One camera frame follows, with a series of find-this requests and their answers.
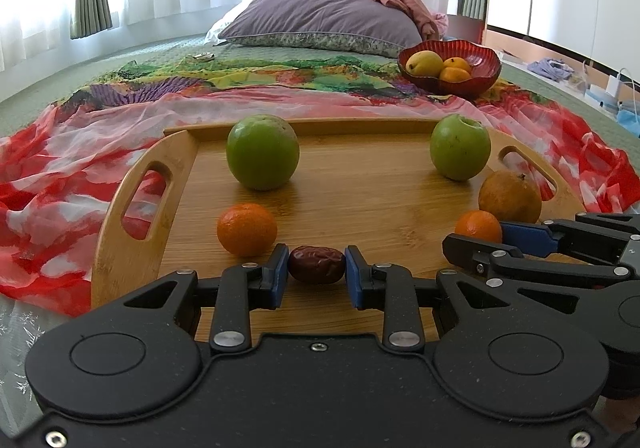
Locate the orange mandarin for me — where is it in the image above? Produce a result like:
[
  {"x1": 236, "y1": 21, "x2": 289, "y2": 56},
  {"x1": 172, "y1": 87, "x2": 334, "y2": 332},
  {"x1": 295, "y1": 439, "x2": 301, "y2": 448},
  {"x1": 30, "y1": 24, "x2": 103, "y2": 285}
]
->
[
  {"x1": 216, "y1": 203, "x2": 278, "y2": 257},
  {"x1": 439, "y1": 68, "x2": 472, "y2": 83},
  {"x1": 444, "y1": 57, "x2": 472, "y2": 73},
  {"x1": 454, "y1": 210, "x2": 502, "y2": 243}
]

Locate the brownish yellow pear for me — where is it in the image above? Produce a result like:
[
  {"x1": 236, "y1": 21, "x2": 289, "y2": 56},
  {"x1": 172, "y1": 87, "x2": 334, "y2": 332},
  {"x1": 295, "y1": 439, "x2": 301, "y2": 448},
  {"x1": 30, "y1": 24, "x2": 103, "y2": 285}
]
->
[{"x1": 478, "y1": 171, "x2": 542, "y2": 224}]

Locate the dark red date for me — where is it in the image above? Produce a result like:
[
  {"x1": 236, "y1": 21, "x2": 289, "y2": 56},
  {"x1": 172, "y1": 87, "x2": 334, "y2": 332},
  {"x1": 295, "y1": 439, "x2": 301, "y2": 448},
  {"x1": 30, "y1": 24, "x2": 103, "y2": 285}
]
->
[{"x1": 288, "y1": 246, "x2": 346, "y2": 284}]

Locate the smaller green apple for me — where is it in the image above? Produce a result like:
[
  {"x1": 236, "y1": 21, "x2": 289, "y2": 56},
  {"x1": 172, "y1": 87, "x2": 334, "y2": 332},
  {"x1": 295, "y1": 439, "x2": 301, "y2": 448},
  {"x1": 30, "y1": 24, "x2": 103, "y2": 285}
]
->
[{"x1": 430, "y1": 114, "x2": 491, "y2": 182}]

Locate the large green apple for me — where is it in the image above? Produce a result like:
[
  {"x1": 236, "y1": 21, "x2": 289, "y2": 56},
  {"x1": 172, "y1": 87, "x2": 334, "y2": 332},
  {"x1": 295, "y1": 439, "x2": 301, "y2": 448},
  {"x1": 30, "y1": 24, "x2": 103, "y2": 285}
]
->
[{"x1": 226, "y1": 114, "x2": 299, "y2": 191}]

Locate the wooden bamboo serving tray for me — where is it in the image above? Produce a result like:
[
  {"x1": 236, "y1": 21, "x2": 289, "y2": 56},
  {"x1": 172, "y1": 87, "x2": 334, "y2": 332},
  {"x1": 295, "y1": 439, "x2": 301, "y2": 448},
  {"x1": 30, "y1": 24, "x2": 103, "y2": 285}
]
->
[{"x1": 90, "y1": 116, "x2": 586, "y2": 344}]

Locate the blue cloth on floor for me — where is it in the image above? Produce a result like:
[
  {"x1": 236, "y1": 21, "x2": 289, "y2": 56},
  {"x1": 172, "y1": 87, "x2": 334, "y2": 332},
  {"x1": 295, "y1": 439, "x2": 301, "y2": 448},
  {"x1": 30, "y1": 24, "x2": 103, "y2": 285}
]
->
[{"x1": 527, "y1": 58, "x2": 574, "y2": 82}]

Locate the red glass fruit bowl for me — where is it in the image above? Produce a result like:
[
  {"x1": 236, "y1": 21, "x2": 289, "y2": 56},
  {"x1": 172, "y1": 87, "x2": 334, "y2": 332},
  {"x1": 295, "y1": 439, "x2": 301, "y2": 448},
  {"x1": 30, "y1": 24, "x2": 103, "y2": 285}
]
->
[{"x1": 398, "y1": 40, "x2": 501, "y2": 100}]

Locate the orange mandarin in bowl front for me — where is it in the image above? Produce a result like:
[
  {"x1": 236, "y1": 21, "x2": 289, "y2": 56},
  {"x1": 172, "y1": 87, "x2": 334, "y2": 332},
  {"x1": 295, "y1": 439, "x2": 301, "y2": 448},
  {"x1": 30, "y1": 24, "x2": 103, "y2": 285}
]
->
[{"x1": 439, "y1": 68, "x2": 472, "y2": 83}]

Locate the orange mandarin in bowl back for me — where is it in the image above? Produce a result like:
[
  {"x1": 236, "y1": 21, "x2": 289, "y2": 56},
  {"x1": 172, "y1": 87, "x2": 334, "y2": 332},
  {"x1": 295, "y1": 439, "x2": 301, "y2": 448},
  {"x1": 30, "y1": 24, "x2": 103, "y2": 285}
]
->
[{"x1": 444, "y1": 57, "x2": 472, "y2": 73}]

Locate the yellow pear in bowl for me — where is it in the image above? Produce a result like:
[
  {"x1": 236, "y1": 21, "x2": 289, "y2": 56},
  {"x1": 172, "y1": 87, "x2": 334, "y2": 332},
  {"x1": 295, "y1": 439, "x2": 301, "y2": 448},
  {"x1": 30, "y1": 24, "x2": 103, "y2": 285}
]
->
[{"x1": 405, "y1": 50, "x2": 444, "y2": 78}]

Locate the colourful floral scarf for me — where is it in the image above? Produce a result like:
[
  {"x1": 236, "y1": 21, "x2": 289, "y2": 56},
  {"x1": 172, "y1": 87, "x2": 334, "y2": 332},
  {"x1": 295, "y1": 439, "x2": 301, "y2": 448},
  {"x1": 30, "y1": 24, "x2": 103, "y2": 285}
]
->
[{"x1": 54, "y1": 52, "x2": 532, "y2": 109}]

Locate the red white sheer scarf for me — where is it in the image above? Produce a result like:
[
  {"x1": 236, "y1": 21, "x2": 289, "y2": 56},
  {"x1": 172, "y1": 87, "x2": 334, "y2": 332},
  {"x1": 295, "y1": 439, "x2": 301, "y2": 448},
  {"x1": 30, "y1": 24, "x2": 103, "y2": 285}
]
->
[{"x1": 1, "y1": 75, "x2": 639, "y2": 316}]

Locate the small metallic object on bed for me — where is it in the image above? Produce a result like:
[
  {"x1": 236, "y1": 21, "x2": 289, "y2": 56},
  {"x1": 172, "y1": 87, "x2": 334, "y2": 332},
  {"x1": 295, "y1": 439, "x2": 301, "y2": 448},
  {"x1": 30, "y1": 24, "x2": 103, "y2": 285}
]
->
[{"x1": 192, "y1": 52, "x2": 215, "y2": 61}]

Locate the purple pillow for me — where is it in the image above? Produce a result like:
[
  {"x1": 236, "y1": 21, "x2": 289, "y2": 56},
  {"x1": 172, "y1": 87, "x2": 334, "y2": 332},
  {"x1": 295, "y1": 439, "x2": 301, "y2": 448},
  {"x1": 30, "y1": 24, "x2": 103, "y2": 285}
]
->
[{"x1": 218, "y1": 0, "x2": 422, "y2": 58}]

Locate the green quilted bedspread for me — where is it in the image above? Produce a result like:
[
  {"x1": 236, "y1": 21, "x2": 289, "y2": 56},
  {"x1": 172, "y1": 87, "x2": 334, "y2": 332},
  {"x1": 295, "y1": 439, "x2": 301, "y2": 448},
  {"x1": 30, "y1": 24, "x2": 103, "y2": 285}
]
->
[{"x1": 1, "y1": 26, "x2": 639, "y2": 164}]

